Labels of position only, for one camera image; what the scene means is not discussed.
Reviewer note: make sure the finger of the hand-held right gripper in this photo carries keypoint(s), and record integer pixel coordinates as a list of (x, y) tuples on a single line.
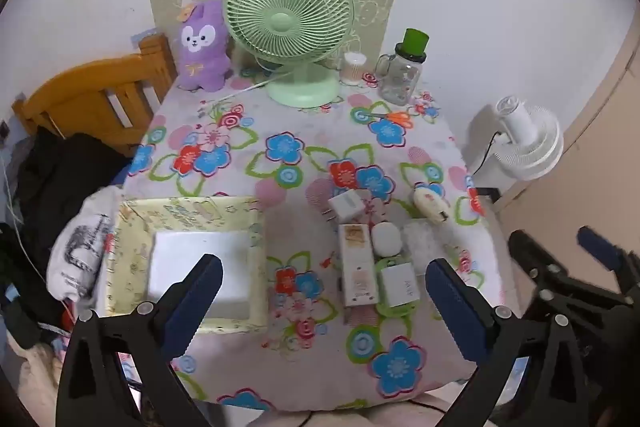
[(600, 249), (530, 254)]

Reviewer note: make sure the glass mug with green lid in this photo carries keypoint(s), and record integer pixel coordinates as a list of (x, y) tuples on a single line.
[(400, 77)]

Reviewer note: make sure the black clothing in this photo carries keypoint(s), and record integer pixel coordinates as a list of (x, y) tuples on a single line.
[(60, 177)]

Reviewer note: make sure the purple plush toy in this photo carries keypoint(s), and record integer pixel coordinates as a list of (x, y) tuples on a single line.
[(202, 57)]

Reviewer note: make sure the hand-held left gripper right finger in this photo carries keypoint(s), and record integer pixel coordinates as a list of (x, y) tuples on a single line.
[(457, 307)]

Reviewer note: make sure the cotton swab jar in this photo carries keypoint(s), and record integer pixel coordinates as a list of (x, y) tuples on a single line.
[(353, 69)]

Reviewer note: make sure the white power strip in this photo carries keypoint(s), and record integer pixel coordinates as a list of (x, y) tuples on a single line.
[(356, 267)]

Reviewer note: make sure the small white box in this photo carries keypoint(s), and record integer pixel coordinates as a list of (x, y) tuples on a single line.
[(400, 286)]

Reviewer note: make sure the cream round compact mirror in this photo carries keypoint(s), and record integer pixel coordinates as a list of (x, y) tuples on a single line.
[(430, 204)]

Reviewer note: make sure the white charger adapter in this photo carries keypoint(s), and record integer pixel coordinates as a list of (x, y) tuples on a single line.
[(347, 207)]

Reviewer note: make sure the orange scissors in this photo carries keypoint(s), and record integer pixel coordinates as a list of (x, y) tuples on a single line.
[(397, 117)]

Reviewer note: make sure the dark bag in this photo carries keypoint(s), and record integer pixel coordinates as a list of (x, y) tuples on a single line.
[(20, 307)]

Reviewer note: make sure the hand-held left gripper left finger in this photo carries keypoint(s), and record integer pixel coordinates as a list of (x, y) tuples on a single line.
[(192, 302)]

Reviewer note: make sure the white standing fan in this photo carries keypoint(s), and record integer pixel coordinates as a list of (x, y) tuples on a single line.
[(530, 142)]

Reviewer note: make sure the white round case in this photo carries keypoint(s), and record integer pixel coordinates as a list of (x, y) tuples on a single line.
[(385, 239)]

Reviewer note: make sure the yellow cartoon storage box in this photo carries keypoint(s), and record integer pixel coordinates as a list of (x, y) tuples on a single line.
[(130, 267)]

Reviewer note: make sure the beige patterned board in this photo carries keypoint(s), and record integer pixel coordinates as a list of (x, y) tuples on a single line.
[(165, 2)]

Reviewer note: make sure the clear plastic packet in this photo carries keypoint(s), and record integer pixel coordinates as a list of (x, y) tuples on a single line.
[(419, 242)]

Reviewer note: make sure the wooden chair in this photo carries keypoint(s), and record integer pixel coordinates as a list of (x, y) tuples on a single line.
[(75, 92)]

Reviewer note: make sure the green desk fan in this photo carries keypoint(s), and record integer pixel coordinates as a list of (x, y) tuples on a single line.
[(290, 22)]

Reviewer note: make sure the white printed cloth bag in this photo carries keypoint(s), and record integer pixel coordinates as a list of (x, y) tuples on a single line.
[(75, 252)]

